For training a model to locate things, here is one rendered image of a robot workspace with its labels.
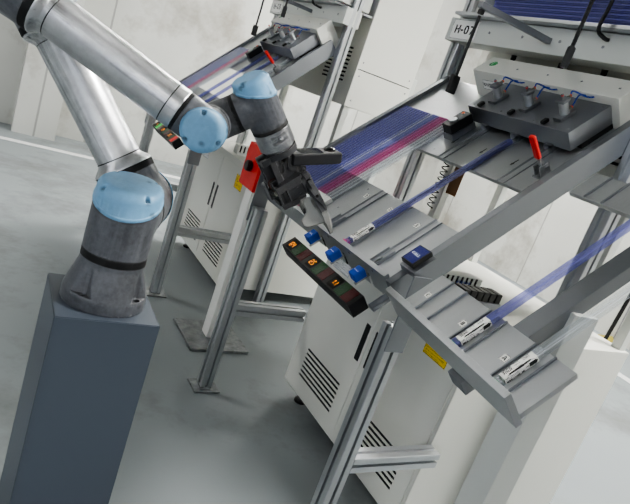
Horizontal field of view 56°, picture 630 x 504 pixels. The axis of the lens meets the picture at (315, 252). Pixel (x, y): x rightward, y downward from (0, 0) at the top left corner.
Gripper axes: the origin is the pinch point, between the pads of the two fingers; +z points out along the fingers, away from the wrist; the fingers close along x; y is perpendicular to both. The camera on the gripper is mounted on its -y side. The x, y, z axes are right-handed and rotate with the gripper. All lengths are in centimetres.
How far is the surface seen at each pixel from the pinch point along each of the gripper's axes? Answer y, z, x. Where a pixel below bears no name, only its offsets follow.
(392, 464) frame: 14, 52, 24
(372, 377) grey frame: 9.9, 24.3, 24.4
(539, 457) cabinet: -28, 96, 21
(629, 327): -68, 74, 19
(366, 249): -6.0, 9.9, 5.1
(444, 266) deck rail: -15.1, 12.9, 20.9
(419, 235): -16.6, 9.9, 11.2
